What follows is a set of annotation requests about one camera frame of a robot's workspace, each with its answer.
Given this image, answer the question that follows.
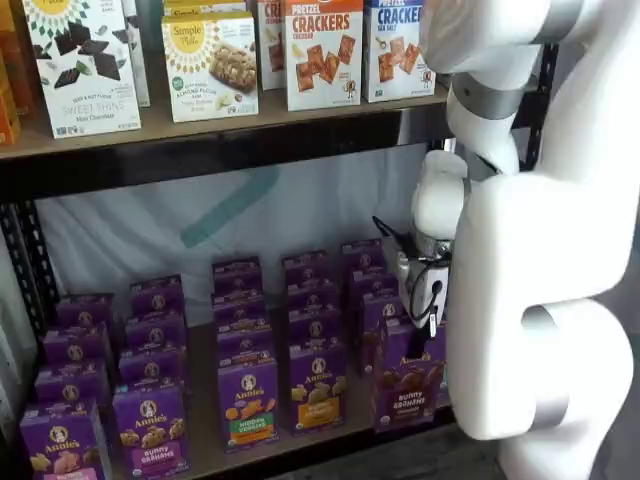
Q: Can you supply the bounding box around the long tape strip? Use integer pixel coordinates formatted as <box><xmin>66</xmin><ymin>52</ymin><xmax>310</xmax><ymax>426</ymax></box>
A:
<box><xmin>179</xmin><ymin>167</ymin><xmax>281</xmax><ymax>250</ymax></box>

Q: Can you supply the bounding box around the purple box violet patch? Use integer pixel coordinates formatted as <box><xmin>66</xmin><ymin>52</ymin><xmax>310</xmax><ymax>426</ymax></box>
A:
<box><xmin>112</xmin><ymin>382</ymin><xmax>190</xmax><ymax>476</ymax></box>
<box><xmin>118</xmin><ymin>346</ymin><xmax>187</xmax><ymax>389</ymax></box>
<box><xmin>124</xmin><ymin>312</ymin><xmax>188</xmax><ymax>351</ymax></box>
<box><xmin>129</xmin><ymin>274</ymin><xmax>186</xmax><ymax>316</ymax></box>

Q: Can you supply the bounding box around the purple box pink patch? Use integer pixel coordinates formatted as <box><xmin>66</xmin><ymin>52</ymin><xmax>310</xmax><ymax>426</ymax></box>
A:
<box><xmin>42</xmin><ymin>323</ymin><xmax>115</xmax><ymax>364</ymax></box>
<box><xmin>18</xmin><ymin>398</ymin><xmax>110</xmax><ymax>480</ymax></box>
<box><xmin>33</xmin><ymin>358</ymin><xmax>110</xmax><ymax>405</ymax></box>
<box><xmin>54</xmin><ymin>293</ymin><xmax>117</xmax><ymax>330</ymax></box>

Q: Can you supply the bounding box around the black metal shelf rack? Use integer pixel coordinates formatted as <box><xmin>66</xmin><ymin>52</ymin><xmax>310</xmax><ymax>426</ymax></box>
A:
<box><xmin>0</xmin><ymin>42</ymin><xmax>560</xmax><ymax>441</ymax></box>

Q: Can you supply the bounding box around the blue pretzel crackers box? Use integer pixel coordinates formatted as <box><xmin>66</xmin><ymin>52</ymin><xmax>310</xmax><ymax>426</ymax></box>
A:
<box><xmin>362</xmin><ymin>0</ymin><xmax>437</xmax><ymax>105</ymax></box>

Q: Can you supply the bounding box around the purple box brown patch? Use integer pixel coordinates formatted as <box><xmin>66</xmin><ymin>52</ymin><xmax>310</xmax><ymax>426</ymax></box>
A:
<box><xmin>349</xmin><ymin>269</ymin><xmax>399</xmax><ymax>301</ymax></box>
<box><xmin>341</xmin><ymin>240</ymin><xmax>389</xmax><ymax>274</ymax></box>
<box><xmin>372</xmin><ymin>317</ymin><xmax>449</xmax><ymax>434</ymax></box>
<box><xmin>360</xmin><ymin>294</ymin><xmax>401</xmax><ymax>351</ymax></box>

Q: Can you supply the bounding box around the low wooden shelf board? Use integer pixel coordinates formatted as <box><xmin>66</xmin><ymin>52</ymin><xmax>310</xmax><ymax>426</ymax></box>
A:
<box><xmin>9</xmin><ymin>279</ymin><xmax>456</xmax><ymax>480</ymax></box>

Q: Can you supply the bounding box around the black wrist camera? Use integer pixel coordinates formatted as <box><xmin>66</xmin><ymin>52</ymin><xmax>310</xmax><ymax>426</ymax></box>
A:
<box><xmin>372</xmin><ymin>214</ymin><xmax>419</xmax><ymax>281</ymax></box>

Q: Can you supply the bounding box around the orange pretzel crackers box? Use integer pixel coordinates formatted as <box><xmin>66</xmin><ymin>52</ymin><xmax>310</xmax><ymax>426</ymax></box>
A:
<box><xmin>256</xmin><ymin>0</ymin><xmax>289</xmax><ymax>92</ymax></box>
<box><xmin>284</xmin><ymin>0</ymin><xmax>364</xmax><ymax>113</ymax></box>

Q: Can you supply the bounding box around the white chocolate thins box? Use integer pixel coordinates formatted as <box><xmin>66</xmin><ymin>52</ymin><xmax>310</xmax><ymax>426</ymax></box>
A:
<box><xmin>21</xmin><ymin>0</ymin><xmax>143</xmax><ymax>140</ymax></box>
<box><xmin>121</xmin><ymin>0</ymin><xmax>152</xmax><ymax>109</ymax></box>

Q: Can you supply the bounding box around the white backdrop sheet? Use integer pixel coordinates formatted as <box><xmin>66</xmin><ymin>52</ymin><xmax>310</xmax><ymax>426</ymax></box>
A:
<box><xmin>0</xmin><ymin>142</ymin><xmax>454</xmax><ymax>321</ymax></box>

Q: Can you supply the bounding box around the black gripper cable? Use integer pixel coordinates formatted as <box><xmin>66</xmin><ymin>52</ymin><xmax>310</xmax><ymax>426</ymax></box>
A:
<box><xmin>412</xmin><ymin>259</ymin><xmax>446</xmax><ymax>324</ymax></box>

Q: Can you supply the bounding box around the purple box orange patch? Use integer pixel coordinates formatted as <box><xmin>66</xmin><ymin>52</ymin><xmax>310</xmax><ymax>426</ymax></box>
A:
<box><xmin>288</xmin><ymin>349</ymin><xmax>348</xmax><ymax>436</ymax></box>
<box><xmin>288</xmin><ymin>309</ymin><xmax>344</xmax><ymax>354</ymax></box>
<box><xmin>281</xmin><ymin>251</ymin><xmax>331</xmax><ymax>284</ymax></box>
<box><xmin>285</xmin><ymin>279</ymin><xmax>337</xmax><ymax>314</ymax></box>

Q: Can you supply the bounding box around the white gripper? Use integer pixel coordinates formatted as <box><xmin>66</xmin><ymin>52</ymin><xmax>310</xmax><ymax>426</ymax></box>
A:
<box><xmin>397</xmin><ymin>249</ymin><xmax>450</xmax><ymax>351</ymax></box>

